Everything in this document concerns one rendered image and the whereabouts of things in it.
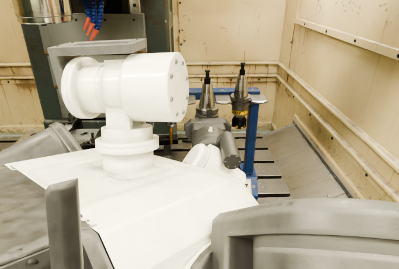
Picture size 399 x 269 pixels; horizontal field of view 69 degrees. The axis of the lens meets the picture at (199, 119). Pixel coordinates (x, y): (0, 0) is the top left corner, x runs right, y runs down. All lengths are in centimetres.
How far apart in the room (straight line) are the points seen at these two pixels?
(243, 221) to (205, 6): 167
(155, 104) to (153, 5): 121
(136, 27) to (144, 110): 117
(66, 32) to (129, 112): 125
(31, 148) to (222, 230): 34
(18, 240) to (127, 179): 11
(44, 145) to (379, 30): 91
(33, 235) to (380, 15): 99
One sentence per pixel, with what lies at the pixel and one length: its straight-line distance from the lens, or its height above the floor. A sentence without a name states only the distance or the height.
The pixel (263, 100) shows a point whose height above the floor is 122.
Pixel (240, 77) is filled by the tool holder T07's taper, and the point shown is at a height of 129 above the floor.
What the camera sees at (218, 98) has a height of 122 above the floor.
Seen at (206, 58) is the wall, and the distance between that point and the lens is 184.
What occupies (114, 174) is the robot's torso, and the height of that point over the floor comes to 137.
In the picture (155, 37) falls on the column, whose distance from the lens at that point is 146.
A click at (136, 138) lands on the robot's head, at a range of 28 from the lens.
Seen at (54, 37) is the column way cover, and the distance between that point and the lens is 153.
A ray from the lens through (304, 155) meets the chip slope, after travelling 140.
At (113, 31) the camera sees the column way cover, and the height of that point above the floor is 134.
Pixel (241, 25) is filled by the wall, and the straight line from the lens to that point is 183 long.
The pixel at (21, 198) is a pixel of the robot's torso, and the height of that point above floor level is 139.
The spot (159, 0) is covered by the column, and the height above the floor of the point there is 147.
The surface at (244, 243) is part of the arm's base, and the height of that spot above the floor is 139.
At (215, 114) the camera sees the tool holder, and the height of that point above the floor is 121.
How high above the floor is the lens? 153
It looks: 25 degrees down
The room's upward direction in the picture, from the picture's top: straight up
